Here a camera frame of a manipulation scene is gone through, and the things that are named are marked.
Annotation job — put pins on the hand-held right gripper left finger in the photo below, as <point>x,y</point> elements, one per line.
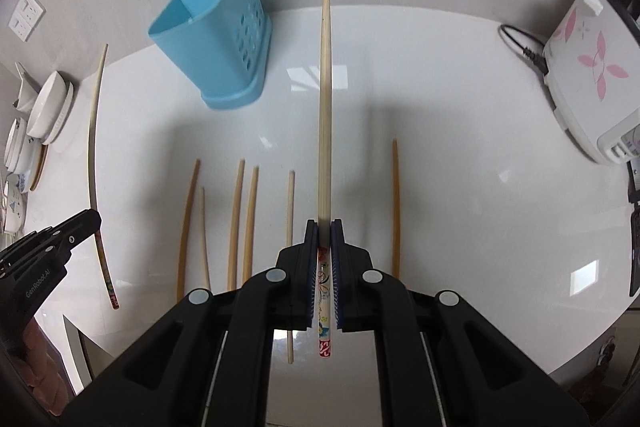
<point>312,277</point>

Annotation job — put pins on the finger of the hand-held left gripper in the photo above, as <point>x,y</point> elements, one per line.
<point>25,247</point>
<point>80,227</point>

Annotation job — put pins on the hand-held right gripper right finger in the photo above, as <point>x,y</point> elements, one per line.
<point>337,277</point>

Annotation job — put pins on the pale wooden chopstick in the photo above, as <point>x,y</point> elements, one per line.
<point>290,217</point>

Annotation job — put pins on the brown wooden chopstick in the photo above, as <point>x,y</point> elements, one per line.
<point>235,227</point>
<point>250,227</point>
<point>187,227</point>
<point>396,207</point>

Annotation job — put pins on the long patterned-end wooden chopstick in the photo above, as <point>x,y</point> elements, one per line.
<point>91,147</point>

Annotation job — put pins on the floral-end wooden chopstick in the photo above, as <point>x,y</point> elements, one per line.
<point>325,107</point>

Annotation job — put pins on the blue plastic utensil holder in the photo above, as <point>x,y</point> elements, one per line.
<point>220,42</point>

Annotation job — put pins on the person's left forearm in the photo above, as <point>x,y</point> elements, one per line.
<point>45,367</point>

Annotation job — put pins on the blue patterned white bowl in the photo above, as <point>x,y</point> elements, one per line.
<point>12,207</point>

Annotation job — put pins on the round wooden board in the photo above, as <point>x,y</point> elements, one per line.
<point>39,169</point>

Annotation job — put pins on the white ribbed plate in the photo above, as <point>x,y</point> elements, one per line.
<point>62,117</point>

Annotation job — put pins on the large white bowl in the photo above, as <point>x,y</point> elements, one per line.
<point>47,102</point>

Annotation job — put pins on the small white bowl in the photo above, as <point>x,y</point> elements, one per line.
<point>24,89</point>

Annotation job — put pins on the black device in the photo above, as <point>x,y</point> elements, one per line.
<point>634,232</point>

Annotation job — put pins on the white floral rice cooker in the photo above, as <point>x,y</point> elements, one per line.
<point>595,72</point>

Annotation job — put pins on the white wall socket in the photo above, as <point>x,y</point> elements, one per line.
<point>26,14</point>

